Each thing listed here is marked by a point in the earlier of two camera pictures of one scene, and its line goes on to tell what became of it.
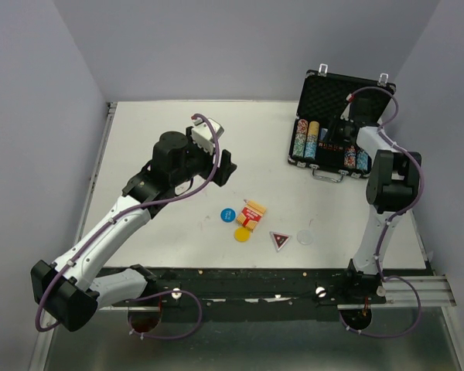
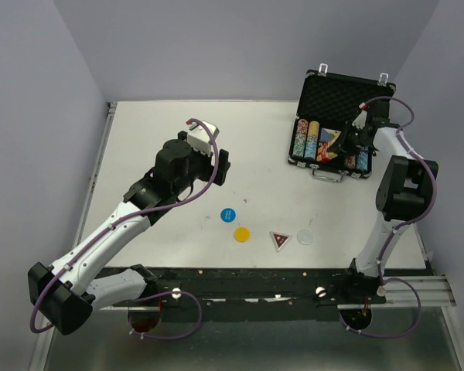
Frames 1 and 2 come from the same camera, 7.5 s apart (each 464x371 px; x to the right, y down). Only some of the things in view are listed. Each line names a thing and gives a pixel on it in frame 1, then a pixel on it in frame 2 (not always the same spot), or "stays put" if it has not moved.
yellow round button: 242,234 stays put
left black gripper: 222,174 stays put
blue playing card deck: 323,131 stays put
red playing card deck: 250,214 to 322,152
